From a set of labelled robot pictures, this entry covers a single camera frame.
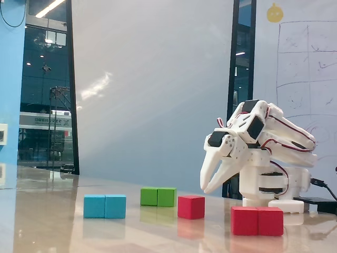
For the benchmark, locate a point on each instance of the long red block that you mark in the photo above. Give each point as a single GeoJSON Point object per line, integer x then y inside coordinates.
{"type": "Point", "coordinates": [256, 221]}

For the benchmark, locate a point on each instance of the narrow black window frame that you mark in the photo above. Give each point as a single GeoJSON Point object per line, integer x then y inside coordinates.
{"type": "Point", "coordinates": [72, 92]}

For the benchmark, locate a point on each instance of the black power box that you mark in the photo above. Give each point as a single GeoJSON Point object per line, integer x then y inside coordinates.
{"type": "Point", "coordinates": [319, 204]}

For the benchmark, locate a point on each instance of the long blue block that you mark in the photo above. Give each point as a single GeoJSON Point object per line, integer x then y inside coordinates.
{"type": "Point", "coordinates": [104, 206]}

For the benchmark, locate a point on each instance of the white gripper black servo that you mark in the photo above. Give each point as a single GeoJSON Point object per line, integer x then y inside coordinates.
{"type": "Point", "coordinates": [228, 151]}

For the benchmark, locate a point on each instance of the white wall outlet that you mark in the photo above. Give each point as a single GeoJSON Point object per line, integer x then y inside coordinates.
{"type": "Point", "coordinates": [3, 134]}

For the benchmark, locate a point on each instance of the small red cube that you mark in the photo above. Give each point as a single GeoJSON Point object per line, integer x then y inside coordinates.
{"type": "Point", "coordinates": [190, 207]}

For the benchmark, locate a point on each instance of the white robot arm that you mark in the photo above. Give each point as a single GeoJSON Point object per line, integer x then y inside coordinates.
{"type": "Point", "coordinates": [252, 179]}

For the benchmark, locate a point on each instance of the long green block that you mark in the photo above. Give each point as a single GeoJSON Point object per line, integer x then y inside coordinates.
{"type": "Point", "coordinates": [158, 197]}

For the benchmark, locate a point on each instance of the yellow round sticker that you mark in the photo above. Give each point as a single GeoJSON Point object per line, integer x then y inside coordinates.
{"type": "Point", "coordinates": [275, 14]}

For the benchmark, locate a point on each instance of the wide black window frame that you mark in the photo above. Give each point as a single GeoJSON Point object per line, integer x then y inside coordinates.
{"type": "Point", "coordinates": [233, 66]}

